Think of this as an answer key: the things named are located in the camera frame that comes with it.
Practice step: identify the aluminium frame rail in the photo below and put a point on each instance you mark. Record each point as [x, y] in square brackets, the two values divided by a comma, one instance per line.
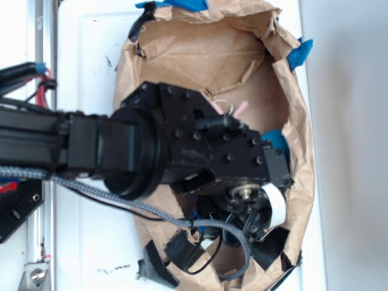
[42, 47]

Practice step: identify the blue ball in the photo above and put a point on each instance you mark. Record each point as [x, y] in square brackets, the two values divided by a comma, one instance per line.
[278, 141]

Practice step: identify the brown paper bag bin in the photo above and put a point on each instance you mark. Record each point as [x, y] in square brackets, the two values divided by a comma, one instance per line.
[237, 51]

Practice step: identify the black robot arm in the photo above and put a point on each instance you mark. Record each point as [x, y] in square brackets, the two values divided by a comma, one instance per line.
[161, 134]

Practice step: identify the pink plush bunny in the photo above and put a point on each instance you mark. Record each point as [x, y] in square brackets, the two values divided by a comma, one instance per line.
[235, 113]

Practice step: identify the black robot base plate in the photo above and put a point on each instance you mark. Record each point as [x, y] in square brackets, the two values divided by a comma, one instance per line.
[18, 201]

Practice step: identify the white plastic tray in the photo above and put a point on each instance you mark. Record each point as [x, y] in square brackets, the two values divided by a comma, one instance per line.
[96, 246]

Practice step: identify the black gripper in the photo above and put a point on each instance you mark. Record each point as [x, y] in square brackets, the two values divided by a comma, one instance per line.
[217, 155]

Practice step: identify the metal corner bracket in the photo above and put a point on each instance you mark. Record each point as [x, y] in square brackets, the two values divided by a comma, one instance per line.
[36, 277]

